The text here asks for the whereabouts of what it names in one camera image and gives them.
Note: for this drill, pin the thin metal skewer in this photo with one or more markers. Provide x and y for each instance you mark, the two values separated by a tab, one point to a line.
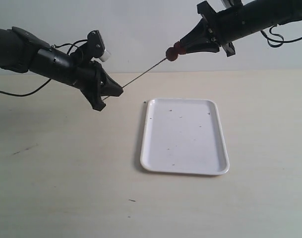
140	75

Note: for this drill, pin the red dried fruit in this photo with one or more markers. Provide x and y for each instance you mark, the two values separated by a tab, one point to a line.
172	54
179	49

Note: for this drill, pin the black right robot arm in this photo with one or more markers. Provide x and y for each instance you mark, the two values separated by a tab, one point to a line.
258	15

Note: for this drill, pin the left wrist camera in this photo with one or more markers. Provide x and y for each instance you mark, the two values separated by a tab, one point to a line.
96	46

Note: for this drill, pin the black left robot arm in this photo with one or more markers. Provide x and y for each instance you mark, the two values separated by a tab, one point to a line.
21	51

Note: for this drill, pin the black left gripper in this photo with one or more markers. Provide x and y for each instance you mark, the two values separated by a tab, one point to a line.
93	82

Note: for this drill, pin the white rectangular plastic tray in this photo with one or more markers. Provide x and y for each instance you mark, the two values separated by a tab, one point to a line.
183	136

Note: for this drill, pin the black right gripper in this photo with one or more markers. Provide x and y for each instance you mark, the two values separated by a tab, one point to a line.
225	27

